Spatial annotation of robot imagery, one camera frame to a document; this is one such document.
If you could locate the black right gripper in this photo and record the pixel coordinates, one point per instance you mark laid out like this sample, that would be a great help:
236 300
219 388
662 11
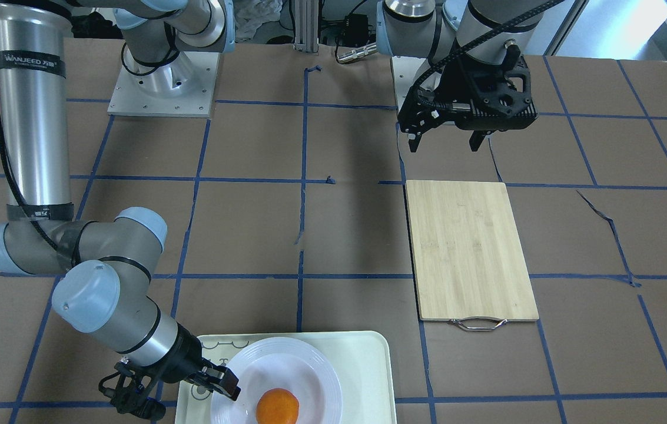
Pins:
186 357

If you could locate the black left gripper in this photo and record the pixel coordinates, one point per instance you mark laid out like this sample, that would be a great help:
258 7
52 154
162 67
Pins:
454 80

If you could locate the orange fruit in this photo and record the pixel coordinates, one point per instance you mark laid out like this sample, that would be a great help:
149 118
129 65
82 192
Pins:
277 405

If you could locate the white round plate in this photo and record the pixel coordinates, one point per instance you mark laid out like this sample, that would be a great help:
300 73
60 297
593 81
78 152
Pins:
282 363

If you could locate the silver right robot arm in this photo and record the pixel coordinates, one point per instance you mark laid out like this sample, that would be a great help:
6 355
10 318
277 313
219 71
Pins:
156 32

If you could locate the cream tray with bear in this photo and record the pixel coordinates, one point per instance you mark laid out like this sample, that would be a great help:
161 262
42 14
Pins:
361 360

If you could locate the bamboo cutting board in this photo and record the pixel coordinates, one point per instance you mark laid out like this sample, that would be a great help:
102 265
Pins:
466 253

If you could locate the brown paper table mat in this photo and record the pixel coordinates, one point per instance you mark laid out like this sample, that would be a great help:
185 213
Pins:
286 212

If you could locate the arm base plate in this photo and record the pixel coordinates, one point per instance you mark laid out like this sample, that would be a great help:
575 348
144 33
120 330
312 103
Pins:
183 88
405 71

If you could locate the aluminium frame post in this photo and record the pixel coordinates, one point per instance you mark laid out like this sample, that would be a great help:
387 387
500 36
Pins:
306 18

